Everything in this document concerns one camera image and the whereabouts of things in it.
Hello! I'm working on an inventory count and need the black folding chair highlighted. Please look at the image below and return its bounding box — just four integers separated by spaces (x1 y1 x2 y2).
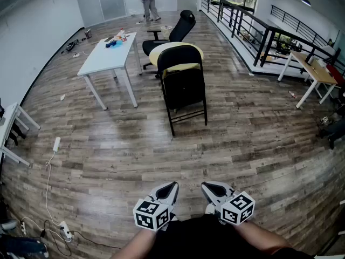
157 45 208 137

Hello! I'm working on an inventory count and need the dark blue fabric bundle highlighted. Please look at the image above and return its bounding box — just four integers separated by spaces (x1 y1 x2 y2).
0 235 50 259

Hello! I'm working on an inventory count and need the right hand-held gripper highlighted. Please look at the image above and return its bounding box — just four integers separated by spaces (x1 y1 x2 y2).
201 181 256 226

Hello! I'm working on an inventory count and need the black metal railing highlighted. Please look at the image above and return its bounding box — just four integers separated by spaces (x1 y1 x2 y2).
201 0 344 67
270 5 328 48

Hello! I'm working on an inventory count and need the person's right forearm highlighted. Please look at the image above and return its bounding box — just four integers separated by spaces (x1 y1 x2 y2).
236 221 292 256

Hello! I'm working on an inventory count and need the round yellow wooden table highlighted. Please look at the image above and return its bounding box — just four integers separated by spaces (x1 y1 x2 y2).
149 42 203 72

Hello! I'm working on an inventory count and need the person's left forearm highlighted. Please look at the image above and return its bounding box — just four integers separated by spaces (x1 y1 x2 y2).
112 225 160 259

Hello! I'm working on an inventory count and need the frosted glass partition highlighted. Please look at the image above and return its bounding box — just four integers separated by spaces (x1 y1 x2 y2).
74 0 178 29

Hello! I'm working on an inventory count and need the white rectangular table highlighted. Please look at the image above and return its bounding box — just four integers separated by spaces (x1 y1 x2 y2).
77 32 143 111

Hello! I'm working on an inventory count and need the white cable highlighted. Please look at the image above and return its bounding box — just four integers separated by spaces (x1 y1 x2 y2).
44 151 73 242

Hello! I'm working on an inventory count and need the person's black shirt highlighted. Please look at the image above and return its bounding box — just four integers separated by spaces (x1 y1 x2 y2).
149 214 315 259

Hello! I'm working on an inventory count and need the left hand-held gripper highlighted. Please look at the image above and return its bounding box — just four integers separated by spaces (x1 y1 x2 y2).
133 181 180 231

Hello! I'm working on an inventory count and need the black office chair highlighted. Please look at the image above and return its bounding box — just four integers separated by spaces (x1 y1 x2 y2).
142 9 196 78

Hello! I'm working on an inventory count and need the small white table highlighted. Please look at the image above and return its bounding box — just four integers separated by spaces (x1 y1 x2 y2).
0 102 41 167

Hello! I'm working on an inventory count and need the wooden top white-legged desk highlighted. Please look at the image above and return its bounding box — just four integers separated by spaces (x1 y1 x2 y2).
278 50 339 109

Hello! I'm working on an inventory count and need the green indoor plant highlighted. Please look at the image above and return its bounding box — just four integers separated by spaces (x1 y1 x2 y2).
274 33 294 50

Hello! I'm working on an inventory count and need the dark metal kettle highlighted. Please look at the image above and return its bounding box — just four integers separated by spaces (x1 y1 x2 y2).
305 47 316 65

